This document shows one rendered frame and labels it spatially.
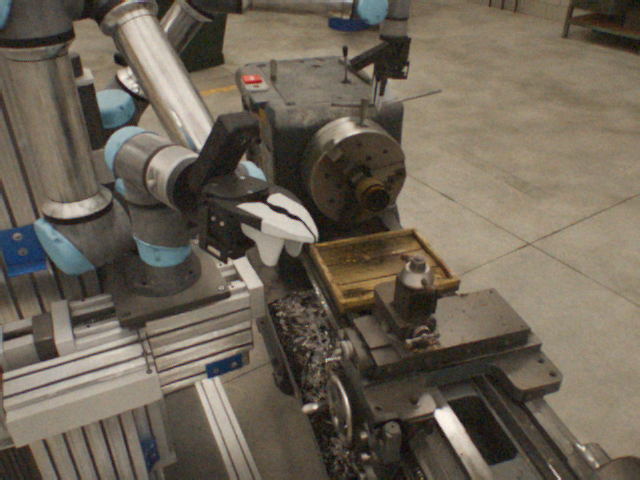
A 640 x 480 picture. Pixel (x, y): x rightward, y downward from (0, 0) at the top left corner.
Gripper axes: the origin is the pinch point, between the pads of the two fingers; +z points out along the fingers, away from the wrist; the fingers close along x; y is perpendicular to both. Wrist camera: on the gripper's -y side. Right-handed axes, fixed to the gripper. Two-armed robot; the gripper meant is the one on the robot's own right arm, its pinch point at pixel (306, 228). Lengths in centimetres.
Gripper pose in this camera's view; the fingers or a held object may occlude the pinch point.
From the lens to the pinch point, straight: 59.2
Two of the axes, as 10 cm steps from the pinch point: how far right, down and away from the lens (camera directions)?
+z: 7.2, 3.7, -5.8
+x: -6.8, 2.7, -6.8
